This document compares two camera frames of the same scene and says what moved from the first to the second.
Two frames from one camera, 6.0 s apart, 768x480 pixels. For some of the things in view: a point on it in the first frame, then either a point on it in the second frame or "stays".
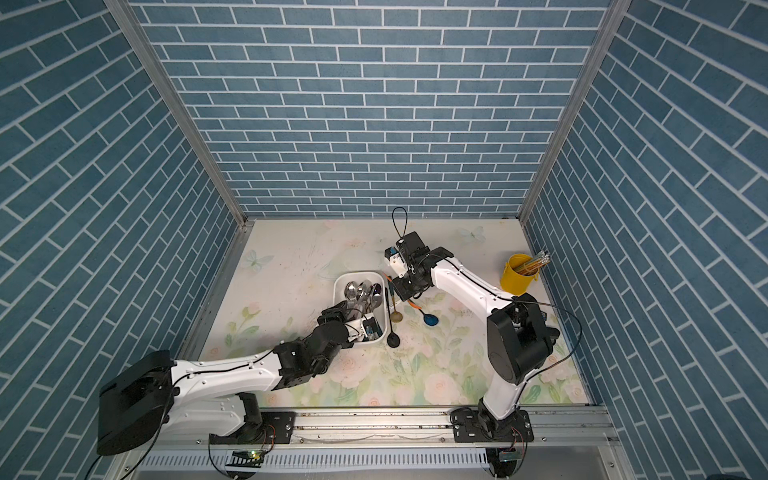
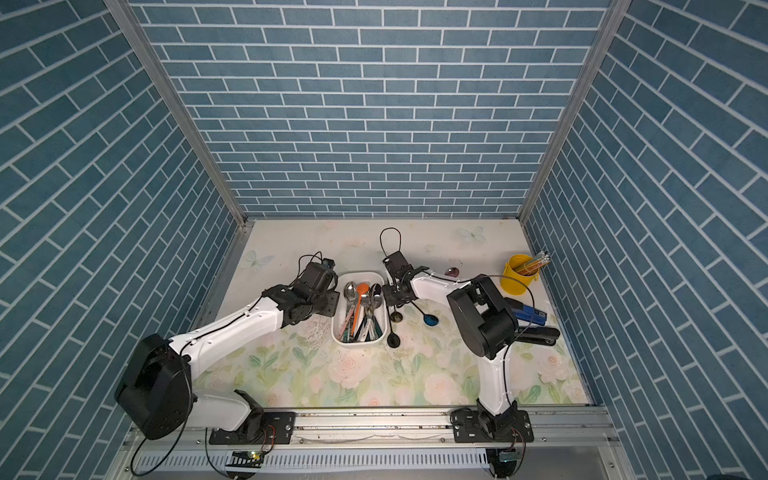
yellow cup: (514, 283) stays
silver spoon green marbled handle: (350, 291) stays
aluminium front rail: (369, 427) stays
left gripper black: (336, 314) -> (333, 303)
